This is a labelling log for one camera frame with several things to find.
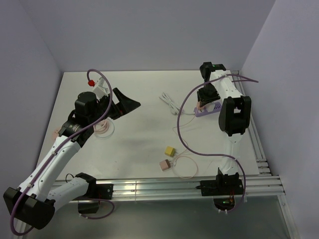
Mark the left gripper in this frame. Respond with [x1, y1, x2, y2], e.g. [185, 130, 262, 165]
[89, 88, 140, 125]

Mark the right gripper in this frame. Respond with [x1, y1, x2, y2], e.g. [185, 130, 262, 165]
[197, 81, 221, 108]

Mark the white 80W charger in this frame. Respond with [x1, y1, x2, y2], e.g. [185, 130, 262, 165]
[205, 103, 215, 112]

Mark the purple power strip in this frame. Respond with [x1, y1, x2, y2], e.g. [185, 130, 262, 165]
[194, 102, 222, 118]

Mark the pink thin cable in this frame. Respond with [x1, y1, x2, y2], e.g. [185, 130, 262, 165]
[171, 112, 200, 179]

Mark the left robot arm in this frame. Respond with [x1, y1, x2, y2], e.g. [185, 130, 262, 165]
[3, 88, 141, 231]

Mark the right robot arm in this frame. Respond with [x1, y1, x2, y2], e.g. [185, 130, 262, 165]
[197, 62, 252, 194]

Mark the yellow charger plug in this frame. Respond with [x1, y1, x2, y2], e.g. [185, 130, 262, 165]
[164, 146, 177, 157]

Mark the dusty pink charger plug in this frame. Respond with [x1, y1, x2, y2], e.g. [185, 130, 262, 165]
[159, 159, 171, 171]

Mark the pink round power socket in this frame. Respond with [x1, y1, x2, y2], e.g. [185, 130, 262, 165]
[51, 127, 61, 141]

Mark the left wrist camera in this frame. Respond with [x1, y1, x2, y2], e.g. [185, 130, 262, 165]
[88, 77, 110, 99]

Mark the white power strip cord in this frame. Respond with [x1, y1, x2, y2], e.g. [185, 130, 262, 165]
[159, 92, 196, 116]

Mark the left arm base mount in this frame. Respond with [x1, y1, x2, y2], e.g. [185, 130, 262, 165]
[75, 183, 115, 219]

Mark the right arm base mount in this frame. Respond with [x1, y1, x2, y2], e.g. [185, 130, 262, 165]
[195, 173, 245, 213]

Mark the aluminium front rail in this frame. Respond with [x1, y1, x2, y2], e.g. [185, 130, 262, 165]
[97, 176, 285, 202]

